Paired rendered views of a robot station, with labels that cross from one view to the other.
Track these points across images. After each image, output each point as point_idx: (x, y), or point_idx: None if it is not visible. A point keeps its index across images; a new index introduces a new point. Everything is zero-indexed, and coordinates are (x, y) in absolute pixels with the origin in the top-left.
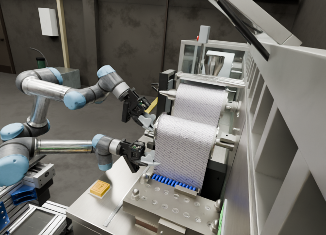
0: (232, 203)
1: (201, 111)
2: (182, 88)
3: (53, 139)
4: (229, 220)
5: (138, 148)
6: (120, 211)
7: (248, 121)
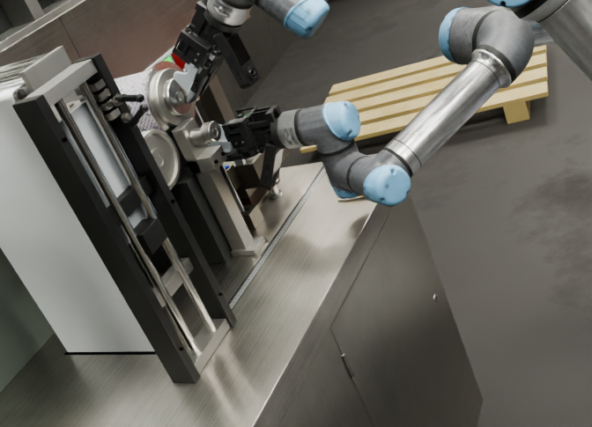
0: (134, 35)
1: None
2: None
3: (459, 82)
4: (144, 35)
5: (236, 118)
6: (309, 183)
7: (64, 9)
